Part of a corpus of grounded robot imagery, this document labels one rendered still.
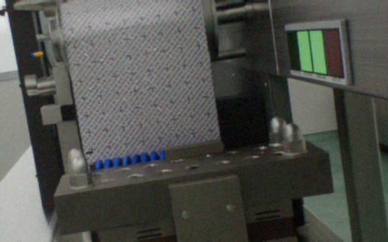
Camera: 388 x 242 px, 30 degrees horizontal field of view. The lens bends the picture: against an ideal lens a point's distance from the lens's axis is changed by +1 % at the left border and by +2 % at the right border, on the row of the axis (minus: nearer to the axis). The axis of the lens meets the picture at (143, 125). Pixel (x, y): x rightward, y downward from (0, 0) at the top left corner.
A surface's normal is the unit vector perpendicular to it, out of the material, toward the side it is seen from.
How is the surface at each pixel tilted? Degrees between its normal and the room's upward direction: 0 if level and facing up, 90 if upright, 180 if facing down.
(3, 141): 90
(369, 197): 90
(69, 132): 90
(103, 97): 90
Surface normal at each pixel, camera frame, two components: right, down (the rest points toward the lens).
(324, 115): 0.04, 0.12
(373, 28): -0.99, 0.15
